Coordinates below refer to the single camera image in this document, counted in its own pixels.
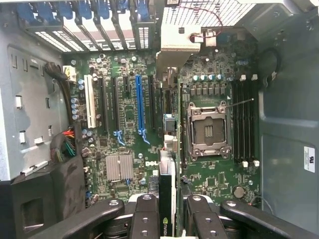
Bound round coin battery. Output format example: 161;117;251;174
233;186;247;199

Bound silver chipset heatsink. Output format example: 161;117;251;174
105;153;135;182

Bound metal CPU socket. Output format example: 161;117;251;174
185;101;233;161

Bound black plastic box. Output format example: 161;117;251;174
9;149;87;236

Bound green motherboard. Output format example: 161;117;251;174
62;32;264;209

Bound RAM slot white clips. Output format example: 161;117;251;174
237;74;249;168
250;73;260;167

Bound blue expansion slot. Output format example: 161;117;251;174
135;74;151;145

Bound black slot with blue latch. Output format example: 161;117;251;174
111;76;126;147

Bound thin socket locking lever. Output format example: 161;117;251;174
224;98;255;109

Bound white expansion slot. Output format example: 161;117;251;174
84;74;98;129

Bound black open PC case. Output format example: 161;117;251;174
0;0;319;239

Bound black sleeved power cable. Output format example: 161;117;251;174
44;62;78;164

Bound thin red fan wire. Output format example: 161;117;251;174
174;4;224;45

